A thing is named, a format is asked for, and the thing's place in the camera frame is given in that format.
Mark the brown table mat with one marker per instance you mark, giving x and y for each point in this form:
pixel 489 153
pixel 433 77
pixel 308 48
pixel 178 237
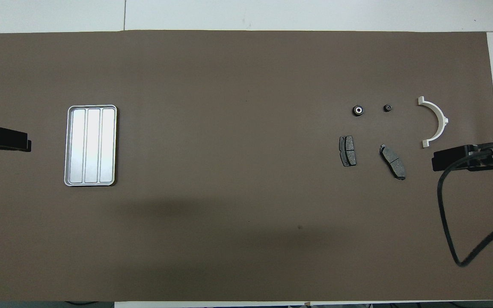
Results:
pixel 246 179

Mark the small black bearing gear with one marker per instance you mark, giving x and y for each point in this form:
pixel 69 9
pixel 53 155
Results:
pixel 387 108

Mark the white curved plastic bracket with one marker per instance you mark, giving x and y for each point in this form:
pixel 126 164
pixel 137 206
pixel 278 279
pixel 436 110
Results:
pixel 442 121

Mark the long grey brake pad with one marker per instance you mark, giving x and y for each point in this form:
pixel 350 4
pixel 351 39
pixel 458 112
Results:
pixel 393 161

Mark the silver metal tray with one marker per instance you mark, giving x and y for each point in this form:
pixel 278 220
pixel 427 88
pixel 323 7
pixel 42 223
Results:
pixel 92 145

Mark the black bearing gear white centre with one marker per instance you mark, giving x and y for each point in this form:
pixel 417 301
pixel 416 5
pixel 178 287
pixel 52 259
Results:
pixel 358 110

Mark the short grey brake pad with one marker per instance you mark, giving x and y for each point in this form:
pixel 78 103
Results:
pixel 348 150

